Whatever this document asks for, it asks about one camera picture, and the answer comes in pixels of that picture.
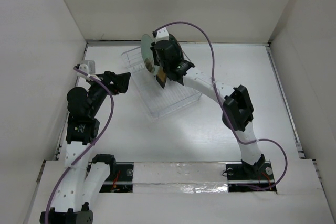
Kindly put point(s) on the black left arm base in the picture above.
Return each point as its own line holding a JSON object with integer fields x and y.
{"x": 122, "y": 181}

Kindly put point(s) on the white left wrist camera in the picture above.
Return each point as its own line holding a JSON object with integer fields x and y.
{"x": 85, "y": 67}

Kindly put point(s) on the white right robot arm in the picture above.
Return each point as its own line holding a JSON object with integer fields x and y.
{"x": 235, "y": 102}

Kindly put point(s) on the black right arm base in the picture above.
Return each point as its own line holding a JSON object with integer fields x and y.
{"x": 240, "y": 182}

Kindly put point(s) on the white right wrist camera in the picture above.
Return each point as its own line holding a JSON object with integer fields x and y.
{"x": 161, "y": 34}

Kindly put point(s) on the yellow square black-rimmed plate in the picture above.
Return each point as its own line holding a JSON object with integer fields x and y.
{"x": 161, "y": 77}

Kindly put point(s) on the light green glass plate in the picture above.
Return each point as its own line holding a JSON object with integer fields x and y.
{"x": 147, "y": 54}

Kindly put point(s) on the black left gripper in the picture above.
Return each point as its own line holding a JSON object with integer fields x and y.
{"x": 119, "y": 81}

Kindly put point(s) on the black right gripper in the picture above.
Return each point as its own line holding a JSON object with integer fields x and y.
{"x": 156, "y": 61}

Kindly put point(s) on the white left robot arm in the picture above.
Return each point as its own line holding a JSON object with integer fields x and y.
{"x": 76, "y": 190}

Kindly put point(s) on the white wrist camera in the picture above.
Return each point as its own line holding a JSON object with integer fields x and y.
{"x": 85, "y": 67}
{"x": 161, "y": 34}

